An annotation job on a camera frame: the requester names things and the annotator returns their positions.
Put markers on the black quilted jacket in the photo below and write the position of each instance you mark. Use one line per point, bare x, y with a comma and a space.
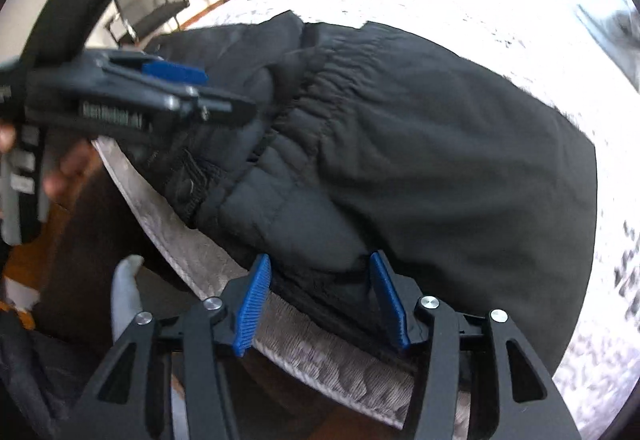
400, 145

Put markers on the folded light blue duvet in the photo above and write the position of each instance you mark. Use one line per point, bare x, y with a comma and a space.
615, 25

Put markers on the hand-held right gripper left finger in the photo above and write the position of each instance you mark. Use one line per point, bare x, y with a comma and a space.
252, 305

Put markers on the black mesh metal chair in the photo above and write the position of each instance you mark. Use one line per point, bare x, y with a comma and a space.
150, 13

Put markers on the person's left hand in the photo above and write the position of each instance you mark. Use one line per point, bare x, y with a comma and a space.
67, 173

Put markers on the bed with white quilted cover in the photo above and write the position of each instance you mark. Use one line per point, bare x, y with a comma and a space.
500, 10

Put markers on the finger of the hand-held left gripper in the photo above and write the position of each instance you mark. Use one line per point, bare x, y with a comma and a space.
172, 73
215, 108

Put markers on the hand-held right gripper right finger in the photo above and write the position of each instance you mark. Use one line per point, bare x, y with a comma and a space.
390, 305

